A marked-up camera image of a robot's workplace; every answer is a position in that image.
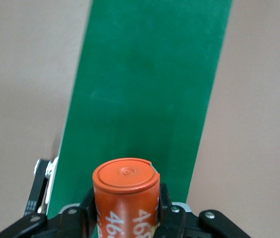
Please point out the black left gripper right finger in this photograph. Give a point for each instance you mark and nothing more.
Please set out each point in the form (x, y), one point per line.
(179, 223)

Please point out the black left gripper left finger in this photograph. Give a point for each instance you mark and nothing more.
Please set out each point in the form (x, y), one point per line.
(55, 223)

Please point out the orange cylinder with white print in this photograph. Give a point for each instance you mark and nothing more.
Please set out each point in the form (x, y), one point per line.
(125, 198)

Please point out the green conveyor belt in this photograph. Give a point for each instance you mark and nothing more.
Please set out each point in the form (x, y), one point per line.
(150, 74)

